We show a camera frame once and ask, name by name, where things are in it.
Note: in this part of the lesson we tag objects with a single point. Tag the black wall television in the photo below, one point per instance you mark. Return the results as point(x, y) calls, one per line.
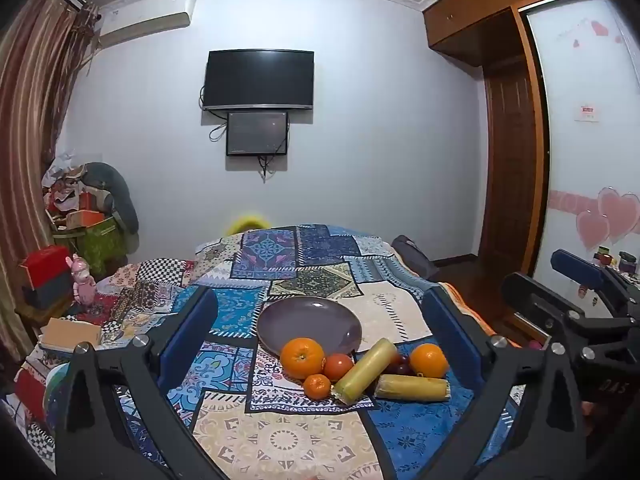
point(258, 80)

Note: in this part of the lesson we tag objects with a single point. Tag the white air conditioner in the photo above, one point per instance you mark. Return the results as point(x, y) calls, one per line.
point(145, 22)

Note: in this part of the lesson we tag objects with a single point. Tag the white door label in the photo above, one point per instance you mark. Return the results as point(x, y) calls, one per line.
point(587, 112)

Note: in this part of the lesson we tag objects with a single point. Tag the yellow round object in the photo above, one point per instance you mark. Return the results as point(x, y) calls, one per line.
point(246, 223)

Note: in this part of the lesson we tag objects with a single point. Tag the red box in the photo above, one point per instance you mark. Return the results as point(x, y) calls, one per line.
point(45, 265)

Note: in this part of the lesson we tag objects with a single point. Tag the dark grey box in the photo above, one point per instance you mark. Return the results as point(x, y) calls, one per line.
point(50, 292)

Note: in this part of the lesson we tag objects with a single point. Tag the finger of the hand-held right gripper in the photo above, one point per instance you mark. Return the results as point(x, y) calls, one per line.
point(575, 266)
point(525, 300)

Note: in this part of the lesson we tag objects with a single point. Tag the wooden overhead cabinet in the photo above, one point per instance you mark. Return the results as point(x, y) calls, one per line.
point(475, 15)

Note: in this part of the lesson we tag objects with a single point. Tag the small jars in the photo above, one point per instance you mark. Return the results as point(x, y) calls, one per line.
point(617, 259)

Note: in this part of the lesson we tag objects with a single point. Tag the patchwork blanket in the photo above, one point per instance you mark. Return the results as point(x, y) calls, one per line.
point(280, 425)

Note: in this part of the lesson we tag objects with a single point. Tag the purple plate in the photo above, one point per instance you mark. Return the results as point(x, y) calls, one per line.
point(310, 322)

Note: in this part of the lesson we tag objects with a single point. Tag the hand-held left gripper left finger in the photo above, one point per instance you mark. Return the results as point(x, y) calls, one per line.
point(187, 342)

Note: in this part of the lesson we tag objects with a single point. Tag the large orange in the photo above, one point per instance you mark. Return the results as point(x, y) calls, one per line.
point(428, 360)
point(301, 357)

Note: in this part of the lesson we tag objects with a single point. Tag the striped brown curtain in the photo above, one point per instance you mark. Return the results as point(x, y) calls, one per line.
point(35, 125)

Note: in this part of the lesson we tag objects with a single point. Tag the small black wall monitor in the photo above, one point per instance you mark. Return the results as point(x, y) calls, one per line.
point(257, 133)

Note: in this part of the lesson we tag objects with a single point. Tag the small mandarin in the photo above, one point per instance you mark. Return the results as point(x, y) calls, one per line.
point(317, 386)

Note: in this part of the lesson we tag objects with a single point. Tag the dark red grape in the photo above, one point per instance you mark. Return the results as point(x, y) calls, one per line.
point(400, 366)

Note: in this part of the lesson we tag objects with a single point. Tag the pink toy figure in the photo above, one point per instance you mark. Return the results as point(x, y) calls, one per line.
point(82, 280)

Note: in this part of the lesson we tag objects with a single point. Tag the tan cardboard box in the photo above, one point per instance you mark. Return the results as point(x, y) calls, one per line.
point(70, 332)

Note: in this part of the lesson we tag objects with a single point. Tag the red tomato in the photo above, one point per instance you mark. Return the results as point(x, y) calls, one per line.
point(338, 366)

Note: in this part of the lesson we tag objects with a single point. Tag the orange bed sheet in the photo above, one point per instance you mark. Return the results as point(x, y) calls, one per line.
point(470, 310)

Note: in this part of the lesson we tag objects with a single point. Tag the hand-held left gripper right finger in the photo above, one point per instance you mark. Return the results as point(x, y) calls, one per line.
point(450, 340)

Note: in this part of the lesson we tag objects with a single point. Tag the orange box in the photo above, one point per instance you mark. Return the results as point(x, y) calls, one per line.
point(85, 217)

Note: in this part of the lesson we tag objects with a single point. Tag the wooden side table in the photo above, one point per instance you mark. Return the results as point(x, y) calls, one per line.
point(45, 317)

